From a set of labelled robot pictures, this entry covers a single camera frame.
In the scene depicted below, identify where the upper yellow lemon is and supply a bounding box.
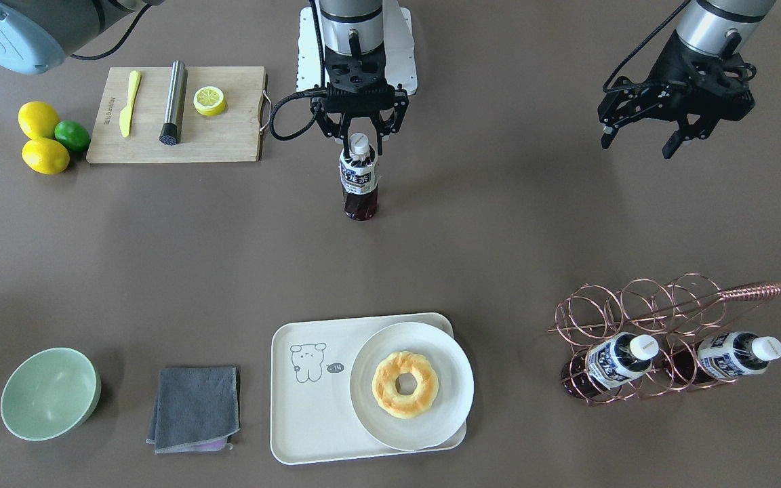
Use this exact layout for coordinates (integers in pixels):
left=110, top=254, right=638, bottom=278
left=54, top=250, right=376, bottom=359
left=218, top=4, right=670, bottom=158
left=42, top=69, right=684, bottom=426
left=18, top=101, right=61, bottom=140

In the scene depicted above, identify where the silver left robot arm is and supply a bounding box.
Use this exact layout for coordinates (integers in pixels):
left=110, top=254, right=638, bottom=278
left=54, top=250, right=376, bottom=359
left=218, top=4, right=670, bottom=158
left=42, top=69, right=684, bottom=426
left=597, top=1, right=773, bottom=159

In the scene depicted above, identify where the green lime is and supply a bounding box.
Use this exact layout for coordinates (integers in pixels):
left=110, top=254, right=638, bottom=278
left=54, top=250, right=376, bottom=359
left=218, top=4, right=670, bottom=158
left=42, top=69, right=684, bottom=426
left=54, top=120, right=91, bottom=153

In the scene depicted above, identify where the pale green bowl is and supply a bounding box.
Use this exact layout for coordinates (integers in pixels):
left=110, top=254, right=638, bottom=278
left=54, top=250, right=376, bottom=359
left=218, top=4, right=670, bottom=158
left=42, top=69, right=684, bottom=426
left=0, top=347, right=102, bottom=441

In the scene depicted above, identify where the lower yellow lemon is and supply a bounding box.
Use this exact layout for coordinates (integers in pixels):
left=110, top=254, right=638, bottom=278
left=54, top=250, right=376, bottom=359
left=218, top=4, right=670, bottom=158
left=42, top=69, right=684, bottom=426
left=22, top=138, right=71, bottom=175

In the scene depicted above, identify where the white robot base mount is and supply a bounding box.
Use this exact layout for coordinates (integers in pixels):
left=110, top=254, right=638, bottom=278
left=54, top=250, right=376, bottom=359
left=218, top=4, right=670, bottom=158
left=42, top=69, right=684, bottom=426
left=295, top=1, right=418, bottom=95

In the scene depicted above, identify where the tea bottle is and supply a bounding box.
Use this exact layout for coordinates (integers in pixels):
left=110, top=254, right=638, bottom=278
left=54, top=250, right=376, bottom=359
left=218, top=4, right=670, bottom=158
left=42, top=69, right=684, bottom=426
left=561, top=331, right=660, bottom=399
left=339, top=132, right=378, bottom=220
left=666, top=331, right=781, bottom=386

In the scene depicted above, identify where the half lemon slice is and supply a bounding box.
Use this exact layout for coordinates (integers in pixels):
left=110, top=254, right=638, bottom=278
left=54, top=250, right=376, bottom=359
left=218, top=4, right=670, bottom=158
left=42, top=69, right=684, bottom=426
left=193, top=85, right=227, bottom=117

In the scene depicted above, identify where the wooden cutting board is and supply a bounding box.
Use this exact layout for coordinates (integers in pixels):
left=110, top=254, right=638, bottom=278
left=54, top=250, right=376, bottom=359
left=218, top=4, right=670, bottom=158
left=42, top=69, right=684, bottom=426
left=86, top=66, right=266, bottom=164

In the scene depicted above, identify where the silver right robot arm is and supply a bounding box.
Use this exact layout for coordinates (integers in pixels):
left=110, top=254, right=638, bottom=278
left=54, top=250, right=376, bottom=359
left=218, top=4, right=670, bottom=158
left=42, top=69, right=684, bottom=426
left=0, top=1, right=418, bottom=155

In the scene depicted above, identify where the cream tray with bunny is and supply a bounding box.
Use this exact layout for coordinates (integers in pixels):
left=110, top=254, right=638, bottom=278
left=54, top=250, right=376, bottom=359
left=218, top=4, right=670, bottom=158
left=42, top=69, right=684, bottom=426
left=270, top=312, right=466, bottom=464

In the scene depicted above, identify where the white round plate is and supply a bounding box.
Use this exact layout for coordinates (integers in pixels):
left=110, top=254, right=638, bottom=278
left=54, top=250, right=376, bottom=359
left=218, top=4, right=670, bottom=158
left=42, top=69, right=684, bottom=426
left=350, top=322, right=474, bottom=451

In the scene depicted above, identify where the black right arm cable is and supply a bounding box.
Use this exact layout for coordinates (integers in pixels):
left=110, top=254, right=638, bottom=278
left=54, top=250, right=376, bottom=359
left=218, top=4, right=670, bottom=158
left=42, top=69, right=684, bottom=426
left=268, top=0, right=330, bottom=142

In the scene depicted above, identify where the grey folded cloth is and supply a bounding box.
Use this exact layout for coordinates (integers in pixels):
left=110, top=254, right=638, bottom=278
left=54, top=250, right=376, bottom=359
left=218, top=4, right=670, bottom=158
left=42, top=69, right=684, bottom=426
left=146, top=365, right=241, bottom=454

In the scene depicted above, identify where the yellow lemon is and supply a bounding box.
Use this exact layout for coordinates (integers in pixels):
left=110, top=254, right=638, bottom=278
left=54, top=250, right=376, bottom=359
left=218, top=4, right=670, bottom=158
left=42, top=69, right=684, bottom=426
left=18, top=101, right=61, bottom=140
left=22, top=138, right=71, bottom=175

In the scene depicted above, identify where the glazed donut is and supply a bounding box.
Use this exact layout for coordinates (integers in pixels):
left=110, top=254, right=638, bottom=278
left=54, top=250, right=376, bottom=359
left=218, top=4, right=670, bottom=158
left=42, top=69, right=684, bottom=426
left=372, top=351, right=439, bottom=420

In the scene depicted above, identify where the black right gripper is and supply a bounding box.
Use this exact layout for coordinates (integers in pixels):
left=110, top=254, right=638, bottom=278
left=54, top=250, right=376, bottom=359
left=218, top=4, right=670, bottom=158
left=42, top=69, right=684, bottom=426
left=311, top=53, right=409, bottom=158

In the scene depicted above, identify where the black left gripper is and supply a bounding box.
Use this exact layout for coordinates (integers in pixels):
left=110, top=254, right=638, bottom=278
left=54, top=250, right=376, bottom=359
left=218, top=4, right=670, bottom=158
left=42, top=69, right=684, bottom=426
left=598, top=30, right=756, bottom=159

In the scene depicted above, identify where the copper wire bottle rack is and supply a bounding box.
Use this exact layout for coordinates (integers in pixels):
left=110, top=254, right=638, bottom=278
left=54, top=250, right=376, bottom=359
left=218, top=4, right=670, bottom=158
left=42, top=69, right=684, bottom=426
left=552, top=274, right=781, bottom=405

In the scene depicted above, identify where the yellow plastic knife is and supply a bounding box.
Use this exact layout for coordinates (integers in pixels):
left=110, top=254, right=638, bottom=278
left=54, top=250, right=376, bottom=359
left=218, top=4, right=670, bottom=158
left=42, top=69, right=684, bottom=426
left=119, top=69, right=142, bottom=138

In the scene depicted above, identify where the steel cylindrical muddler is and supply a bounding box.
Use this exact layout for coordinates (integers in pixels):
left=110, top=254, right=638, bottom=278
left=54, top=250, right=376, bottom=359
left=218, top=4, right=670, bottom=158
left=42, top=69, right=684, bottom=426
left=159, top=60, right=187, bottom=146

